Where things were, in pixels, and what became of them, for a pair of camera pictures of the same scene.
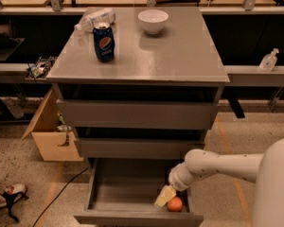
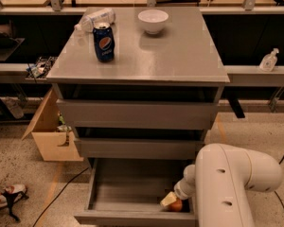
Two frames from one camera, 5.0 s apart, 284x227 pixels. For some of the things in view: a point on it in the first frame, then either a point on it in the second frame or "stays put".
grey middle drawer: x=138 y=148 stays put
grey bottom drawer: x=122 y=192 stays put
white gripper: x=177 y=181 to x=181 y=191
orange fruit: x=174 y=204 stays put
